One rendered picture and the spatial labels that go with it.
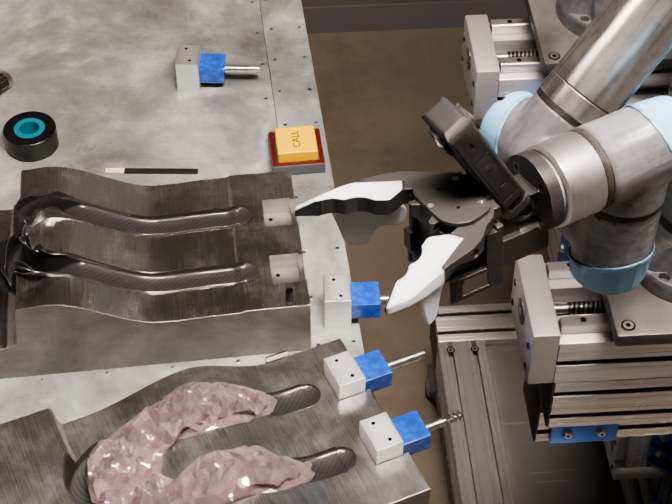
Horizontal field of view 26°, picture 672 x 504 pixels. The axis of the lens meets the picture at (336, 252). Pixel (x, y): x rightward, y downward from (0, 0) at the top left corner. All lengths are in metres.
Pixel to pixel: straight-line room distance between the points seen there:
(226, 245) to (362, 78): 1.71
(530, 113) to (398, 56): 2.30
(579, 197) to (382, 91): 2.38
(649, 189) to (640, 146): 0.04
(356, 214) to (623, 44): 0.32
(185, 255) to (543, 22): 0.61
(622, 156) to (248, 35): 1.29
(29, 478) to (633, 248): 0.76
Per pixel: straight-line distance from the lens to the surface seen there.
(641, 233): 1.33
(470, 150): 1.16
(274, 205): 2.04
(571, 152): 1.24
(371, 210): 1.22
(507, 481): 2.54
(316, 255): 2.08
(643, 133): 1.28
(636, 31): 1.39
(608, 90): 1.40
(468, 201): 1.20
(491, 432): 2.61
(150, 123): 2.30
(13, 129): 2.27
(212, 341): 1.93
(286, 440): 1.79
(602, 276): 1.37
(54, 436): 1.76
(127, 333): 1.91
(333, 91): 3.60
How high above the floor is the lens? 2.29
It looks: 46 degrees down
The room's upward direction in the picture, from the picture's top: straight up
